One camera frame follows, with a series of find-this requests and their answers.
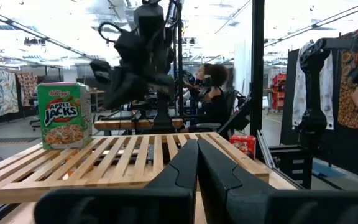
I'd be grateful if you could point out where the red storage rack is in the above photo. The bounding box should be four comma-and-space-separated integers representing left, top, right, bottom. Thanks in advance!
271, 73, 288, 111

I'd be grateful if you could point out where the leaf-print hanging cloth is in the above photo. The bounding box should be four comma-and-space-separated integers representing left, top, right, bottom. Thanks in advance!
0, 69, 20, 118

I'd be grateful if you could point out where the dark dotted hanging cloth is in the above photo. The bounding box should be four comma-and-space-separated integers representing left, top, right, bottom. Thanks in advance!
17, 72, 39, 107

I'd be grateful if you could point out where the person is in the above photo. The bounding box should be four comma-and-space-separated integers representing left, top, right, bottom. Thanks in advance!
181, 63, 230, 134

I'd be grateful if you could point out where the wooden background table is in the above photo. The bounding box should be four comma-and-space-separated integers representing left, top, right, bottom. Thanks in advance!
93, 118, 185, 132

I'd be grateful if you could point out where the green Apple Jacks box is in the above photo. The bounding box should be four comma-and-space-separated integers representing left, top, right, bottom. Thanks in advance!
37, 82, 93, 151

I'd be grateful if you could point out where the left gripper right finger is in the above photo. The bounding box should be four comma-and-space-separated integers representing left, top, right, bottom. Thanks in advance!
197, 139, 358, 224

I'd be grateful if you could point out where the wooden slatted shelf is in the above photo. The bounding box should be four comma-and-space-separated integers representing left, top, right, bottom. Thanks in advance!
0, 132, 270, 206

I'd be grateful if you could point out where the orange patterned hanging cloth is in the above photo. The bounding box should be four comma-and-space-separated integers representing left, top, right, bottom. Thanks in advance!
336, 17, 358, 141

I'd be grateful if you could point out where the red Froot Loops box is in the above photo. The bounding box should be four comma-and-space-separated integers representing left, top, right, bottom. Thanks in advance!
229, 134, 257, 160

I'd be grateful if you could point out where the white hanging cloth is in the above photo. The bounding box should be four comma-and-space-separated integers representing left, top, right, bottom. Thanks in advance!
291, 41, 335, 131

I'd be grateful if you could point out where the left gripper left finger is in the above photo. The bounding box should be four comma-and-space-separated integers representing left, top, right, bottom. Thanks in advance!
34, 139, 198, 224

